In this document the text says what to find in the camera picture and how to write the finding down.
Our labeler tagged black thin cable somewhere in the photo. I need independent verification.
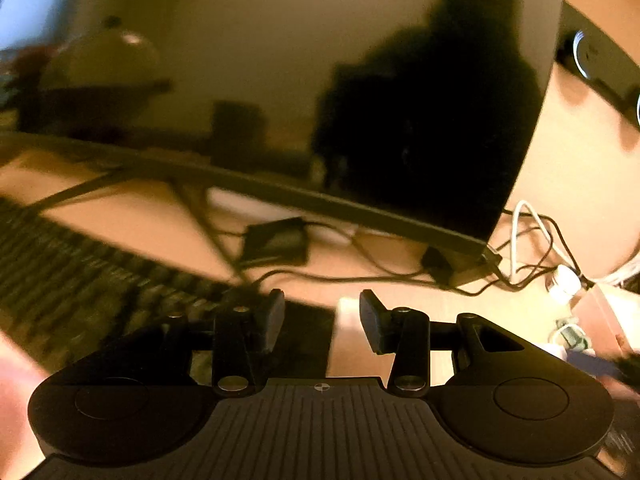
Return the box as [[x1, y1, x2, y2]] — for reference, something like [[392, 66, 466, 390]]
[[199, 209, 586, 297]]

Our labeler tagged black keyboard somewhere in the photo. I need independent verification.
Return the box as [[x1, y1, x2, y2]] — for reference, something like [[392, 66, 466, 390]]
[[1, 198, 230, 373]]

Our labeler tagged black computer monitor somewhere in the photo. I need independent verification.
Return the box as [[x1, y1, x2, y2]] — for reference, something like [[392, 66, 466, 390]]
[[1, 0, 563, 285]]

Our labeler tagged white looped cable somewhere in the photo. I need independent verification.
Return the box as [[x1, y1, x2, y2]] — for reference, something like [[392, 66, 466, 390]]
[[508, 199, 582, 286]]

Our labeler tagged black power adapter brick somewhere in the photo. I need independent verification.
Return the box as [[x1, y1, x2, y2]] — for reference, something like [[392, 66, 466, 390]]
[[238, 217, 309, 269]]

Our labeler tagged pink cardboard box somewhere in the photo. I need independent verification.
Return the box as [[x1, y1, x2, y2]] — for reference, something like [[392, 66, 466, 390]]
[[572, 285, 640, 358]]

